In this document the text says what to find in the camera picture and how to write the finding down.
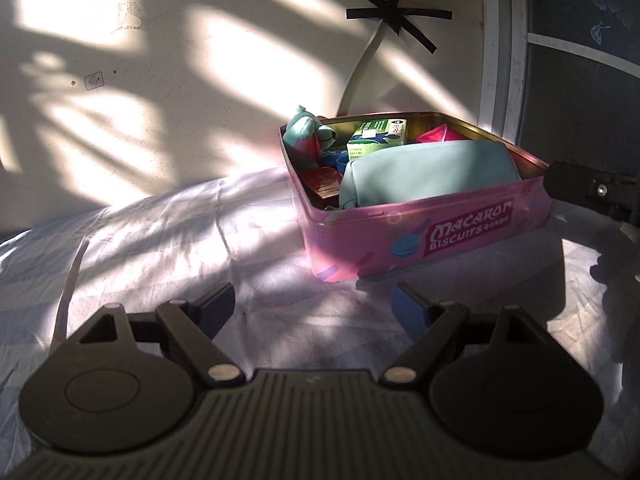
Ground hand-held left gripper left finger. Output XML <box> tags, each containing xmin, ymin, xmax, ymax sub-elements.
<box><xmin>75</xmin><ymin>282</ymin><xmax>246</xmax><ymax>386</ymax></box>

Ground small red box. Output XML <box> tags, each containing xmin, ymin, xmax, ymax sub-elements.
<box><xmin>305</xmin><ymin>166</ymin><xmax>344</xmax><ymax>200</ymax></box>

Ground pink plastic object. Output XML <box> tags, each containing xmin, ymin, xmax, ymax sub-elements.
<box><xmin>416</xmin><ymin>125</ymin><xmax>469</xmax><ymax>147</ymax></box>

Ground teal zip pouch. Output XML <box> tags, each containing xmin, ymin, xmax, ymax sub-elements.
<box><xmin>338</xmin><ymin>140</ymin><xmax>522</xmax><ymax>210</ymax></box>

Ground green cardboard box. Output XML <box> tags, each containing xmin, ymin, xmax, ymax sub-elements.
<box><xmin>346</xmin><ymin>117</ymin><xmax>408</xmax><ymax>161</ymax></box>

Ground pink biscuit tin box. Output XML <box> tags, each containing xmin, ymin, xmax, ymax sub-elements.
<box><xmin>279</xmin><ymin>110</ymin><xmax>552</xmax><ymax>283</ymax></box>

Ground black tape strips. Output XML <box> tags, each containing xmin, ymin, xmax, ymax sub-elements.
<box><xmin>346</xmin><ymin>0</ymin><xmax>453</xmax><ymax>54</ymax></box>

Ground teal plush toy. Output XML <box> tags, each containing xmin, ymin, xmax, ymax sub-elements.
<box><xmin>281</xmin><ymin>105</ymin><xmax>339</xmax><ymax>172</ymax></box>

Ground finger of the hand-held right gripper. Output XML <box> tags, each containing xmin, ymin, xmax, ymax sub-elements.
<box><xmin>544</xmin><ymin>161</ymin><xmax>640</xmax><ymax>222</ymax></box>

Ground white window frame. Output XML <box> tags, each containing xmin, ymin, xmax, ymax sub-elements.
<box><xmin>477</xmin><ymin>0</ymin><xmax>640</xmax><ymax>147</ymax></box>

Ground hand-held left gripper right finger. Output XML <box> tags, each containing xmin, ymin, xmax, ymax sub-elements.
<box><xmin>385</xmin><ymin>282</ymin><xmax>551</xmax><ymax>385</ymax></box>

